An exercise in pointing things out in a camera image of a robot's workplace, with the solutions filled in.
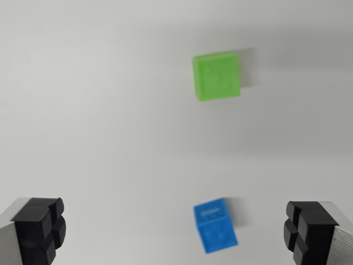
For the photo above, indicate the green rubber infantino cube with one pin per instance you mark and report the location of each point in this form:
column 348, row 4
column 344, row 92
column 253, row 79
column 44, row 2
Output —
column 216, row 76

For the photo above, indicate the gripper right finger with silver black pad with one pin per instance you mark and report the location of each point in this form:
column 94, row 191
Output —
column 314, row 234

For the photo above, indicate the blue rubber infantino cube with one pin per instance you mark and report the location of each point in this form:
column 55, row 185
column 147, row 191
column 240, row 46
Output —
column 216, row 226

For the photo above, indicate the gripper left finger with silver black pad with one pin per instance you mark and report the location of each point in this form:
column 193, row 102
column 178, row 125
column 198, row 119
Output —
column 30, row 232

